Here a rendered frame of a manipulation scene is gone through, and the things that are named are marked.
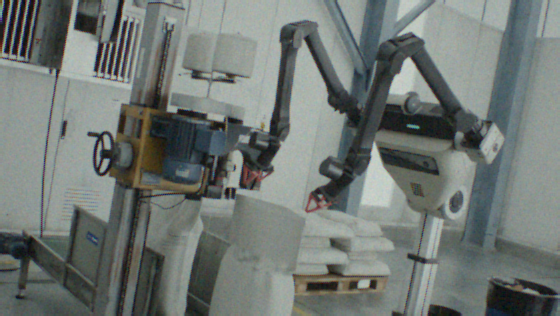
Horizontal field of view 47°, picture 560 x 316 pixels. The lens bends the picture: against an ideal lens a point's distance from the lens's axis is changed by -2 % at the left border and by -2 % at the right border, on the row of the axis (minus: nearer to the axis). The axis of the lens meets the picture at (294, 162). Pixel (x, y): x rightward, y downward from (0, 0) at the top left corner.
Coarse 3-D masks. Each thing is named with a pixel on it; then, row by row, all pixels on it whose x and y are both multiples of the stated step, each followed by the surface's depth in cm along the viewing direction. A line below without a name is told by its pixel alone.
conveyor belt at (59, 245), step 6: (42, 240) 405; (48, 240) 408; (54, 240) 411; (60, 240) 414; (66, 240) 417; (48, 246) 393; (54, 246) 396; (60, 246) 399; (66, 246) 402; (60, 252) 384; (66, 252) 386; (186, 306) 328; (186, 312) 319; (192, 312) 321; (198, 312) 323
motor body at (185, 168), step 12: (180, 120) 242; (192, 120) 242; (180, 132) 243; (192, 132) 243; (168, 144) 245; (180, 144) 243; (192, 144) 243; (168, 156) 246; (180, 156) 243; (192, 156) 244; (168, 168) 243; (180, 168) 242; (192, 168) 244; (168, 180) 245; (180, 180) 243; (192, 180) 245
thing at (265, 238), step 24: (240, 216) 273; (264, 216) 252; (288, 216) 247; (240, 240) 263; (264, 240) 251; (288, 240) 246; (240, 264) 258; (264, 264) 249; (288, 264) 245; (216, 288) 270; (240, 288) 254; (264, 288) 246; (288, 288) 248; (216, 312) 265; (240, 312) 252; (264, 312) 245; (288, 312) 250
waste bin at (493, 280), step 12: (492, 276) 429; (504, 276) 438; (492, 288) 412; (504, 288) 400; (528, 288) 437; (540, 288) 432; (552, 288) 425; (492, 300) 410; (504, 300) 402; (516, 300) 397; (528, 300) 395; (540, 300) 395; (552, 300) 399; (492, 312) 410; (504, 312) 401; (516, 312) 397; (528, 312) 396; (540, 312) 396; (552, 312) 402
